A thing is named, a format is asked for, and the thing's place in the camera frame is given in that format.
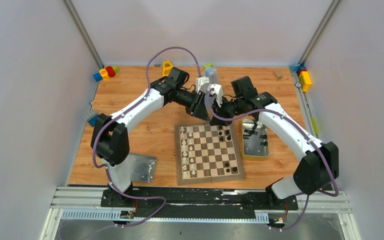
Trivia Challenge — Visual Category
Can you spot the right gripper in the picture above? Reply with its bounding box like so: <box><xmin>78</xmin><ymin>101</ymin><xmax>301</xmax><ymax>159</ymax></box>
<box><xmin>210</xmin><ymin>95</ymin><xmax>244</xmax><ymax>127</ymax></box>

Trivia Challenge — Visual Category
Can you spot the silver metal tin box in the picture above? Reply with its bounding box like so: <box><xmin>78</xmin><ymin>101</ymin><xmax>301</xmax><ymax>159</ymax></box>
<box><xmin>241</xmin><ymin>118</ymin><xmax>270</xmax><ymax>161</ymax></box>

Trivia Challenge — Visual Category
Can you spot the wooden chess board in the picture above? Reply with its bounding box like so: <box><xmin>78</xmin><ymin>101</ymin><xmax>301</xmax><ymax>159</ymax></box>
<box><xmin>174</xmin><ymin>122</ymin><xmax>245</xmax><ymax>185</ymax></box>

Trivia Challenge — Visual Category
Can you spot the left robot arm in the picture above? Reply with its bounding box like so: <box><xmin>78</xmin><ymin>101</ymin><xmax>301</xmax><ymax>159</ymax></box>
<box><xmin>90</xmin><ymin>67</ymin><xmax>210</xmax><ymax>207</ymax></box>

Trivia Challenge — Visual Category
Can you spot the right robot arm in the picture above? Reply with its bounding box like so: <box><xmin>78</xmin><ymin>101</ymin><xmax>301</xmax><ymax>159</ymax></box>
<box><xmin>205</xmin><ymin>76</ymin><xmax>339</xmax><ymax>209</ymax></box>

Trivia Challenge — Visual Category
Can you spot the pile of black chess pieces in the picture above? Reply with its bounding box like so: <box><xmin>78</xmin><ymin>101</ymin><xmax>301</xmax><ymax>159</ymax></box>
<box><xmin>242</xmin><ymin>122</ymin><xmax>269</xmax><ymax>147</ymax></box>

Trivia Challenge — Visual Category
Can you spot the clear bubble wrap bag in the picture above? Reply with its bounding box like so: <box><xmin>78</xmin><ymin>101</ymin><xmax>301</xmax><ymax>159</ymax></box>
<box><xmin>204</xmin><ymin>66</ymin><xmax>219</xmax><ymax>88</ymax></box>

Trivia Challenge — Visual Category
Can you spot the green block behind bag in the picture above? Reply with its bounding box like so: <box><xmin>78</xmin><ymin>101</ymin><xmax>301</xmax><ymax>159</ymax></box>
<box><xmin>203</xmin><ymin>62</ymin><xmax>213</xmax><ymax>69</ymax></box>

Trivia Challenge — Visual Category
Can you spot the yellow trapezoid toy block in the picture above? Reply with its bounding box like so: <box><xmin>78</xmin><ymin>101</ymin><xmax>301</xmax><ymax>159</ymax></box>
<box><xmin>162</xmin><ymin>60</ymin><xmax>174</xmax><ymax>77</ymax></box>

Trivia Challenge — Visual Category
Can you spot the small wooden block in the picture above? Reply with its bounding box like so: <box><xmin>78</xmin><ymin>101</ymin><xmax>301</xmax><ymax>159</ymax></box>
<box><xmin>273</xmin><ymin>70</ymin><xmax>283</xmax><ymax>80</ymax></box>

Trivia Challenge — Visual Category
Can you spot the silver tin lid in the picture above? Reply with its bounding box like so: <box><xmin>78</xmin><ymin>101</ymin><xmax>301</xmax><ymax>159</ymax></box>
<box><xmin>128</xmin><ymin>153</ymin><xmax>158</xmax><ymax>184</ymax></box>

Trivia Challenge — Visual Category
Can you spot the stacked coloured bricks corner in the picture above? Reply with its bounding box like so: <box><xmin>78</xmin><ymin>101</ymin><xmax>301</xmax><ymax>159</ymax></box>
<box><xmin>289</xmin><ymin>64</ymin><xmax>312</xmax><ymax>92</ymax></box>

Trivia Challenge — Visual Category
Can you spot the red cylinder block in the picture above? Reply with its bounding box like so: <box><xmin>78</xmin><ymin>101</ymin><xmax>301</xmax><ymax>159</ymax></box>
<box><xmin>105</xmin><ymin>65</ymin><xmax>116</xmax><ymax>78</ymax></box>

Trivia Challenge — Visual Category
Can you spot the yellow cylinder block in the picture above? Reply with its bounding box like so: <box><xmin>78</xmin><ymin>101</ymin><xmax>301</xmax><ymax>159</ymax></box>
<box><xmin>99</xmin><ymin>68</ymin><xmax>110</xmax><ymax>81</ymax></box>

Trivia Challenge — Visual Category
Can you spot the blue cube block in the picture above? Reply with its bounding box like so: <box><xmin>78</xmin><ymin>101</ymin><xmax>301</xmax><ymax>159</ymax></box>
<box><xmin>93</xmin><ymin>72</ymin><xmax>103</xmax><ymax>82</ymax></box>

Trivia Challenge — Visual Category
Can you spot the grey lego brick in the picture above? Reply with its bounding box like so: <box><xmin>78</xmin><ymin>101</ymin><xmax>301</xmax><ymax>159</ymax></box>
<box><xmin>83</xmin><ymin>109</ymin><xmax>98</xmax><ymax>121</ymax></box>

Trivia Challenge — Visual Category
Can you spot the blue lego brick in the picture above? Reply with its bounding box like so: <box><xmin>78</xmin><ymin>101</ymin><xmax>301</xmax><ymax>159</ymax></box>
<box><xmin>87</xmin><ymin>116</ymin><xmax>97</xmax><ymax>127</ymax></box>

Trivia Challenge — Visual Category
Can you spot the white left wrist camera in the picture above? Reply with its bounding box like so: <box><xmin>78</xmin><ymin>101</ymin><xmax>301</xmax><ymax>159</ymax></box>
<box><xmin>194</xmin><ymin>76</ymin><xmax>210</xmax><ymax>93</ymax></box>

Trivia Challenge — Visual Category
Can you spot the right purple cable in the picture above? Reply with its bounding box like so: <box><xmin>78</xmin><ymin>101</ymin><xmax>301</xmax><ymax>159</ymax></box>
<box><xmin>205</xmin><ymin>86</ymin><xmax>340</xmax><ymax>232</ymax></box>

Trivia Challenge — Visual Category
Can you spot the purple cable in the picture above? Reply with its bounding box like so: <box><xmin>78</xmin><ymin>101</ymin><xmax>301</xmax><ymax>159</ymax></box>
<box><xmin>91</xmin><ymin>46</ymin><xmax>202</xmax><ymax>229</ymax></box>
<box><xmin>205</xmin><ymin>86</ymin><xmax>340</xmax><ymax>232</ymax></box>

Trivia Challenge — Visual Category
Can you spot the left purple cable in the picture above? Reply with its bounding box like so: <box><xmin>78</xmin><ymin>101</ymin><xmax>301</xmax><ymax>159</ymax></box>
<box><xmin>91</xmin><ymin>46</ymin><xmax>202</xmax><ymax>229</ymax></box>

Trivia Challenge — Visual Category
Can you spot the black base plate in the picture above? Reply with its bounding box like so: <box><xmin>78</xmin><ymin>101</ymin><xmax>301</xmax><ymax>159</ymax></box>
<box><xmin>100</xmin><ymin>186</ymin><xmax>299</xmax><ymax>211</ymax></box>

